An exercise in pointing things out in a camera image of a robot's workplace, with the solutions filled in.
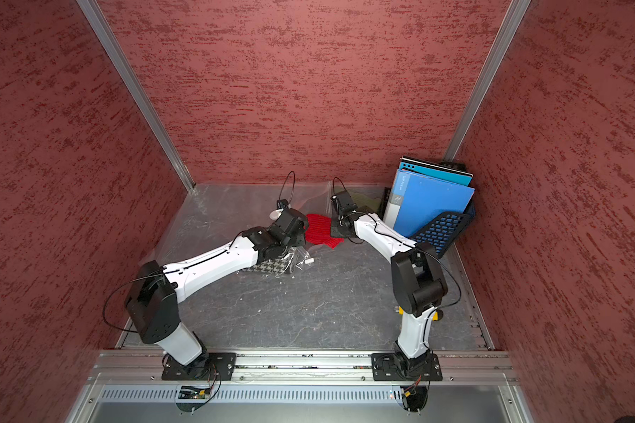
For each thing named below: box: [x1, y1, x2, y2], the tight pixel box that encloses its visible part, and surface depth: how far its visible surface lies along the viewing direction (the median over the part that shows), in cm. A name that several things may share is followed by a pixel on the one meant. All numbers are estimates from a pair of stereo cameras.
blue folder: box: [382, 169, 476, 238], surface depth 86 cm
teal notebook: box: [399, 155, 474, 187], surface depth 87 cm
